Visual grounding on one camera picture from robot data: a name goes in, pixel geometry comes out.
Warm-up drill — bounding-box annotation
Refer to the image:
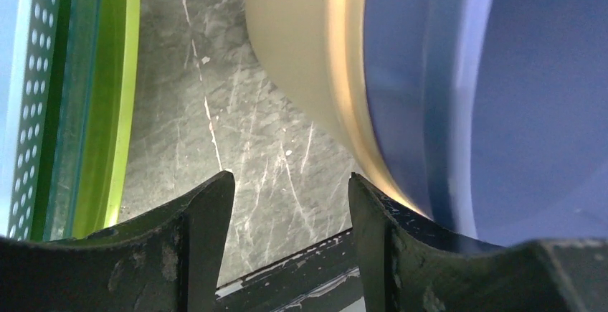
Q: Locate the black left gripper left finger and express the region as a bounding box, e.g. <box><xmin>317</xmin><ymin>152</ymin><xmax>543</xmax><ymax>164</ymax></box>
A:
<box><xmin>1</xmin><ymin>171</ymin><xmax>235</xmax><ymax>311</ymax></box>

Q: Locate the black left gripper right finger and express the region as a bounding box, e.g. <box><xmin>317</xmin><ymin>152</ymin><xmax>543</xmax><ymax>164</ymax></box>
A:
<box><xmin>348</xmin><ymin>174</ymin><xmax>607</xmax><ymax>311</ymax></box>

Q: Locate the cream cartoon bucket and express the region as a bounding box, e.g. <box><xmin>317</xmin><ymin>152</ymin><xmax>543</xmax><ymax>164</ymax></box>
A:
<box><xmin>245</xmin><ymin>0</ymin><xmax>432</xmax><ymax>217</ymax></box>

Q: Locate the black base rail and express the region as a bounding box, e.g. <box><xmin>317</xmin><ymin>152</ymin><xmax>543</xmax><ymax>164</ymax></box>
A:
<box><xmin>214</xmin><ymin>229</ymin><xmax>365</xmax><ymax>311</ymax></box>

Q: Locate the lime green basket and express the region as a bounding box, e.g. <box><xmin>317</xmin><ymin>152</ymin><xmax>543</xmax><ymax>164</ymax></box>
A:
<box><xmin>72</xmin><ymin>0</ymin><xmax>141</xmax><ymax>237</ymax></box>

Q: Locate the blue bucket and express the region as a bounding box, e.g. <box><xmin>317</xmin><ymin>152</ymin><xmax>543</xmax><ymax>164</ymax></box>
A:
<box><xmin>363</xmin><ymin>0</ymin><xmax>607</xmax><ymax>246</ymax></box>

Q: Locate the dark green basket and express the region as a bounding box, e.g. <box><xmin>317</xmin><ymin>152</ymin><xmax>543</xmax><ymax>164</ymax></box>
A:
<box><xmin>31</xmin><ymin>0</ymin><xmax>100</xmax><ymax>241</ymax></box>

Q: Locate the light blue perforated basket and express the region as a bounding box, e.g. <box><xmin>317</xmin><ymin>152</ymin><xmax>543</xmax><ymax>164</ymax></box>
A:
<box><xmin>1</xmin><ymin>0</ymin><xmax>60</xmax><ymax>241</ymax></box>

